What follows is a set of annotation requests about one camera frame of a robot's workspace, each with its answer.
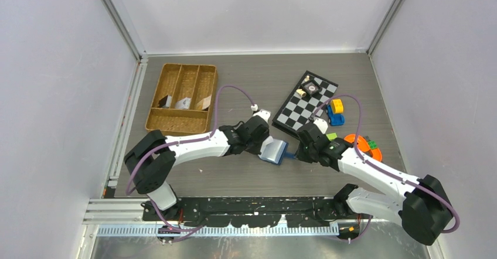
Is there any blue card holder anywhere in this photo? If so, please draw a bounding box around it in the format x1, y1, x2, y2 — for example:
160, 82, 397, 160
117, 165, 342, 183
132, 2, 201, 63
258, 136, 296, 165

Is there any tan credit card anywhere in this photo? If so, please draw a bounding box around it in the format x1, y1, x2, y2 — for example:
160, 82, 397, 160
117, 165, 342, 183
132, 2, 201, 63
195, 95, 212, 111

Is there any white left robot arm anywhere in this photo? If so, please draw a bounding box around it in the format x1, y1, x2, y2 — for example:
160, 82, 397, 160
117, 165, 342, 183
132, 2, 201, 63
124, 110, 272, 220

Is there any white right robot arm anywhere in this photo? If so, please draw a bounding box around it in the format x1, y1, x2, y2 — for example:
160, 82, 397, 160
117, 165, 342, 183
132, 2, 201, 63
297, 122, 456, 246

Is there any white credit card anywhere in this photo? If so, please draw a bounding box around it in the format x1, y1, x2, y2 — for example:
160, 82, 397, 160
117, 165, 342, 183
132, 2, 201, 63
175, 97, 192, 110

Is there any black credit card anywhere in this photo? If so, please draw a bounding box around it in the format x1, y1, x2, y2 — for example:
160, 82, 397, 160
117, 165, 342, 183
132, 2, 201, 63
158, 95, 172, 108

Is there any green toy block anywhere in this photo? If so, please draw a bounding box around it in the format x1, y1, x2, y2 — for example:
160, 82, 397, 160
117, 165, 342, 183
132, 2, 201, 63
326, 132, 338, 141

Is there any blue yellow toy car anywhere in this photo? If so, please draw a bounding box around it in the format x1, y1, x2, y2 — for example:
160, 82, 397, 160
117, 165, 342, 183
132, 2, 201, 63
326, 99, 345, 126

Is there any black white chessboard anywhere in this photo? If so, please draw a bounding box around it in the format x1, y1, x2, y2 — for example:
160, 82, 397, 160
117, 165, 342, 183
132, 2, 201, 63
272, 71, 339, 138

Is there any woven bamboo cutlery tray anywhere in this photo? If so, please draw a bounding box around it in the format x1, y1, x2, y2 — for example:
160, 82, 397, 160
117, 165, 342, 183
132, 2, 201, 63
145, 63, 218, 136

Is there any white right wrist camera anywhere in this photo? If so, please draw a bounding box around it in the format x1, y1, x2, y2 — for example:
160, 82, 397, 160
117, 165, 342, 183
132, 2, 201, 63
313, 117, 328, 134

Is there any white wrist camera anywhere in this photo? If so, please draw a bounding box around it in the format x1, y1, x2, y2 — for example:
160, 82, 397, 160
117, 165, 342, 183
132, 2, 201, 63
252, 109, 271, 124
313, 117, 328, 134

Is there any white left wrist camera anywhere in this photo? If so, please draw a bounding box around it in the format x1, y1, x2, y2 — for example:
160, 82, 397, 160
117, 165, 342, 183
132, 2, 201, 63
252, 109, 271, 124

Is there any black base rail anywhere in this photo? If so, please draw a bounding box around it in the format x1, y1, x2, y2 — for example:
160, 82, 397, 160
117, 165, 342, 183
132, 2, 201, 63
162, 196, 367, 228

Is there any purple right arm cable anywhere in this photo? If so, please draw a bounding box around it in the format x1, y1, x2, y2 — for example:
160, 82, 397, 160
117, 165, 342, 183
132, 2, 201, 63
310, 94, 461, 235

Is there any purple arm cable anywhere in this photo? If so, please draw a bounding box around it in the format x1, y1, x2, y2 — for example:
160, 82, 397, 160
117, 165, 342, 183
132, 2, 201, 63
125, 84, 258, 243
310, 94, 461, 235

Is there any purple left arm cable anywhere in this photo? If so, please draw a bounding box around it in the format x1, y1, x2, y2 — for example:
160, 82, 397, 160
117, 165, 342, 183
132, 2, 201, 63
125, 84, 258, 243

